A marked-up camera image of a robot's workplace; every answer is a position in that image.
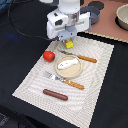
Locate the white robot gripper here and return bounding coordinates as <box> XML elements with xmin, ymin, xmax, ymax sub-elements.
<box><xmin>47</xmin><ymin>9</ymin><xmax>90</xmax><ymax>40</ymax></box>

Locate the yellow butter box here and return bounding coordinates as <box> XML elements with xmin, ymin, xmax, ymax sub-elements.
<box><xmin>65</xmin><ymin>39</ymin><xmax>74</xmax><ymax>49</ymax></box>

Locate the red toy tomato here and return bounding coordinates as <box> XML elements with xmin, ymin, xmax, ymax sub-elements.
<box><xmin>43</xmin><ymin>51</ymin><xmax>55</xmax><ymax>62</ymax></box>

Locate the small grey saucepan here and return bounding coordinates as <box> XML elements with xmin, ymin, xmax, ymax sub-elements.
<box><xmin>80</xmin><ymin>6</ymin><xmax>100</xmax><ymax>24</ymax></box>

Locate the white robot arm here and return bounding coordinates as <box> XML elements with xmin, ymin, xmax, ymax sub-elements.
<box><xmin>40</xmin><ymin>0</ymin><xmax>90</xmax><ymax>40</ymax></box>

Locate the white toy fish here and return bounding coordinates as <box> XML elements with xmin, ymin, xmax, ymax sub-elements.
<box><xmin>58</xmin><ymin>58</ymin><xmax>78</xmax><ymax>69</ymax></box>

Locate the black rear burner disc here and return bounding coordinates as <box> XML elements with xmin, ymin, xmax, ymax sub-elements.
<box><xmin>88</xmin><ymin>1</ymin><xmax>104</xmax><ymax>10</ymax></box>

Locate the round wooden plate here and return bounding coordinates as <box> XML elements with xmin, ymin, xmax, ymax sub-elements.
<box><xmin>55</xmin><ymin>55</ymin><xmax>82</xmax><ymax>79</ymax></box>

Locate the beige woven placemat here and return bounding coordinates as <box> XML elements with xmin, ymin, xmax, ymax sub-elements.
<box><xmin>13</xmin><ymin>36</ymin><xmax>114</xmax><ymax>128</ymax></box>

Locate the cream bowl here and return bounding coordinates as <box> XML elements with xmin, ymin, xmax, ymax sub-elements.
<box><xmin>116</xmin><ymin>4</ymin><xmax>128</xmax><ymax>31</ymax></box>

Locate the brown toy sausage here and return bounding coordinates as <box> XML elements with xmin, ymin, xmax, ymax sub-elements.
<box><xmin>43</xmin><ymin>89</ymin><xmax>68</xmax><ymax>101</ymax></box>

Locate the knife with wooden handle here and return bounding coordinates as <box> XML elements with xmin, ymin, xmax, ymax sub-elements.
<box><xmin>58</xmin><ymin>50</ymin><xmax>97</xmax><ymax>63</ymax></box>

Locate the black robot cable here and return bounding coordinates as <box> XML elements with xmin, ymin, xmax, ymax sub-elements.
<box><xmin>6</xmin><ymin>0</ymin><xmax>51</xmax><ymax>42</ymax></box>

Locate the fork with wooden handle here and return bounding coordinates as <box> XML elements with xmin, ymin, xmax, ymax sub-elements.
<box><xmin>44</xmin><ymin>71</ymin><xmax>84</xmax><ymax>90</ymax></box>

